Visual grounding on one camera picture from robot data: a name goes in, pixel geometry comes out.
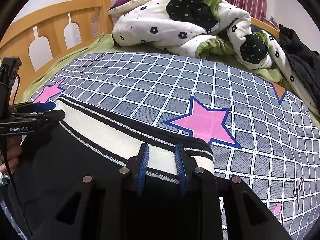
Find black striped sweatpants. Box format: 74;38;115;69
2;96;214;239

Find person's left hand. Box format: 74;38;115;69
7;136;22;174

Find grey checked star bedsheet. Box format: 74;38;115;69
29;52;319;239

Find black quilted jacket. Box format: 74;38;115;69
249;23;320;103

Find white floral strawberry quilt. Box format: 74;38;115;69
112;0;319;112

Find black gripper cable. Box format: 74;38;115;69
0;73;33;238

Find wooden bed frame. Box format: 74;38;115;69
0;0;283;103

